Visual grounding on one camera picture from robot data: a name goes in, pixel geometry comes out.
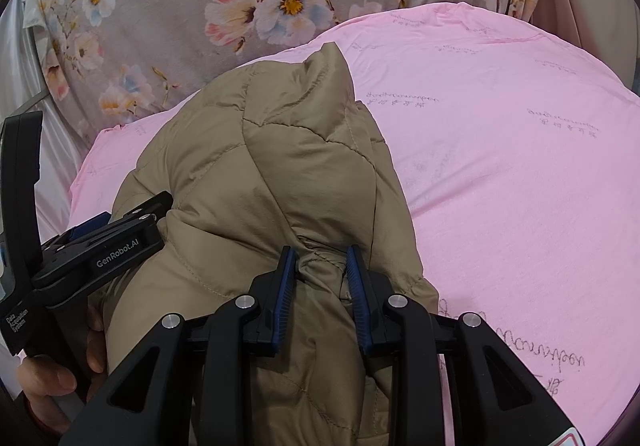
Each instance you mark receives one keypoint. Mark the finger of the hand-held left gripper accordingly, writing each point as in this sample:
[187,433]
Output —
[150,206]

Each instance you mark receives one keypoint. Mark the white cloth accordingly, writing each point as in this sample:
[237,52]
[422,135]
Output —
[55,165]

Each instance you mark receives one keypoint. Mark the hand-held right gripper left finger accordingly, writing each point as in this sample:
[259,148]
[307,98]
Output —
[281,311]

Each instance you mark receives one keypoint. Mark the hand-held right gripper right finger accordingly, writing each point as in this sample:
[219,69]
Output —
[359,311]

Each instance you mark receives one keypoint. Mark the person's left hand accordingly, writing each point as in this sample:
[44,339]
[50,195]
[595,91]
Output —
[47,376]

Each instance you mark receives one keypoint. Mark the pink printed blanket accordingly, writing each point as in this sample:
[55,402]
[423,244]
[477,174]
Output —
[500,175]

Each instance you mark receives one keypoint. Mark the beige cloth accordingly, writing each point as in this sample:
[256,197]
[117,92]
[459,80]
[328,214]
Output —
[575,0]

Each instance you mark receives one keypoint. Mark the grey floral quilt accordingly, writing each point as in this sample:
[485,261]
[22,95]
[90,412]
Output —
[175,0]

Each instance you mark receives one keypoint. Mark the khaki quilted jacket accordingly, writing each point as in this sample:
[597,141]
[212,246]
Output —
[280,165]

